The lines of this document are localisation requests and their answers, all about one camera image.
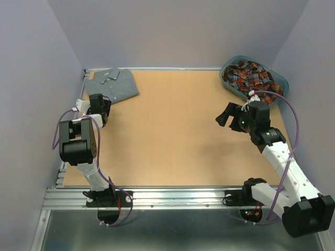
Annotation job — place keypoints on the teal plastic basket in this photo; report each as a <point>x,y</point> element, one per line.
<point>284,81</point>

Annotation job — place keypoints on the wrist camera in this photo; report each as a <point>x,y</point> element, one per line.
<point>252,96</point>
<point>81,106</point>

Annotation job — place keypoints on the plaid long sleeve shirt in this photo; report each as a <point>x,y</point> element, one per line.
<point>252,77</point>

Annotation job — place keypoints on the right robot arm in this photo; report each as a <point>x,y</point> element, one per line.
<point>302,209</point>

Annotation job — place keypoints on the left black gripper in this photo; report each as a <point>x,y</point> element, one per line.
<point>107,106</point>

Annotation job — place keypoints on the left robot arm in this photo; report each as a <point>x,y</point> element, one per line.
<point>78,147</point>

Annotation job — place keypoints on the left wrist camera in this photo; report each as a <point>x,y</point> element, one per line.
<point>81,106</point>

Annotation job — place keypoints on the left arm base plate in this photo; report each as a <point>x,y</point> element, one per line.
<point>125,198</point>

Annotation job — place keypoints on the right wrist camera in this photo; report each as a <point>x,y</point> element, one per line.
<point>252,96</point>

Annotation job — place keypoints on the aluminium front rail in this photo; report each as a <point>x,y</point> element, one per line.
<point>145,198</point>

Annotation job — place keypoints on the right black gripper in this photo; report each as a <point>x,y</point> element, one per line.
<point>232,110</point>

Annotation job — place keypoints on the grey long sleeve shirt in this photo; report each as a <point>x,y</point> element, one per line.
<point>118,85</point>

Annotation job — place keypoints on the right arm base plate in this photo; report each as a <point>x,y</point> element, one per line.
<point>248,197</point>

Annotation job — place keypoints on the aluminium back rail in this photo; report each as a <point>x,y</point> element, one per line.
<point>161,69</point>

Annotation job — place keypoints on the aluminium rail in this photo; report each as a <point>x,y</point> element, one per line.
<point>161,69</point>
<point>145,198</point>

